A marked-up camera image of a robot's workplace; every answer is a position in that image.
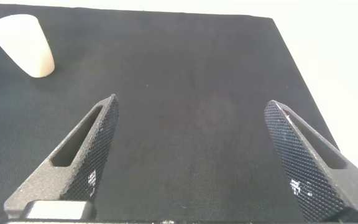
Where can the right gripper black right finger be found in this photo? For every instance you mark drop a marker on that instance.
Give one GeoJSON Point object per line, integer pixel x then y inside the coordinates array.
{"type": "Point", "coordinates": [303, 161]}

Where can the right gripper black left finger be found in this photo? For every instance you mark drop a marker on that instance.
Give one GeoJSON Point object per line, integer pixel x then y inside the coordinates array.
{"type": "Point", "coordinates": [82, 168]}

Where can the black table cloth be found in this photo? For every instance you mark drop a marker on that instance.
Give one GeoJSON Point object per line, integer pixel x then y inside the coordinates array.
{"type": "Point", "coordinates": [182, 93]}

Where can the beige plastic cup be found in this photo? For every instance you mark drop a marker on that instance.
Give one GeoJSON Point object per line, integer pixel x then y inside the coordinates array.
{"type": "Point", "coordinates": [26, 46]}

